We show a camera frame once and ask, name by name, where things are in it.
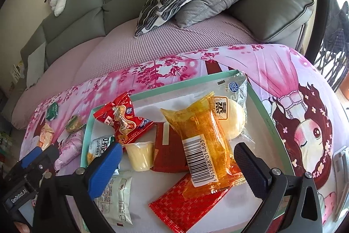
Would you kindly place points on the red peanut snack packet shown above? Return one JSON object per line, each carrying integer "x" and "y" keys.
{"x": 122, "y": 118}

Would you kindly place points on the teal shallow cardboard box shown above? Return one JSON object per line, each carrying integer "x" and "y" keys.
{"x": 152, "y": 102}

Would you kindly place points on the pink knit sofa cover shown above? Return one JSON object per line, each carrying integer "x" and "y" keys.
{"x": 163, "y": 47}

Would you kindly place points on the clear green-ended snack packet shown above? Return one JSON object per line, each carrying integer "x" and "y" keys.
{"x": 73, "y": 123}

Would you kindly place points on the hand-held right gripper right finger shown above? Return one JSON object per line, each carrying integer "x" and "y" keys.
{"x": 250, "y": 170}

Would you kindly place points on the small green candy packet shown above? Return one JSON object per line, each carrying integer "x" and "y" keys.
{"x": 52, "y": 111}

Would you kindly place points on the small white shelf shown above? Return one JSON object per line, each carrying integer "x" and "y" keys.
{"x": 17, "y": 70}

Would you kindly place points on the pink snack packet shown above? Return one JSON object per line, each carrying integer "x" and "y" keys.
{"x": 71, "y": 148}

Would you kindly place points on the white printed snack packet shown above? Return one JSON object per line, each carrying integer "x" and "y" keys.
{"x": 117, "y": 194}

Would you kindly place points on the yellow pudding cup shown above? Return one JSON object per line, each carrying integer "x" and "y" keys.
{"x": 139, "y": 156}

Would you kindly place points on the small white snack packet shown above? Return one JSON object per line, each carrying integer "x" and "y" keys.
{"x": 96, "y": 148}

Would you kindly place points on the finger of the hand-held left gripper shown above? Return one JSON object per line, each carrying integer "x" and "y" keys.
{"x": 47, "y": 156}
{"x": 30, "y": 158}

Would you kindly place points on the golden yellow snack packet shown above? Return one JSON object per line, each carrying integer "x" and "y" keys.
{"x": 201, "y": 123}

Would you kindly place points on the red gold-patterned snack packet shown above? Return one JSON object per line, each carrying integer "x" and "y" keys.
{"x": 180, "y": 203}

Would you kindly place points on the dark red snack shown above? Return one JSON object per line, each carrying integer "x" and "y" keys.
{"x": 166, "y": 151}

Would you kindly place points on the light grey cushion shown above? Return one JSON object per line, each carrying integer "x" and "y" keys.
{"x": 35, "y": 63}

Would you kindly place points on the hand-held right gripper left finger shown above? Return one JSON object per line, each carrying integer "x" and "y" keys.
{"x": 106, "y": 167}

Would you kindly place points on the pink cartoon printed blanket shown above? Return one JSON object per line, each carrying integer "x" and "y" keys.
{"x": 272, "y": 72}

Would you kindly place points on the silver metal object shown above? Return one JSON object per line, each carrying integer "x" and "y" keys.
{"x": 342, "y": 167}

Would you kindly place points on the black metal railing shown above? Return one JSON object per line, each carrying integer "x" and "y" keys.
{"x": 332, "y": 44}

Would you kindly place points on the yellow bread packet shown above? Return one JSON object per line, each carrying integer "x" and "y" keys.
{"x": 45, "y": 137}

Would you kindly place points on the clear steamed bun packet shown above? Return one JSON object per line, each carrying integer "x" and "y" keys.
{"x": 237, "y": 115}

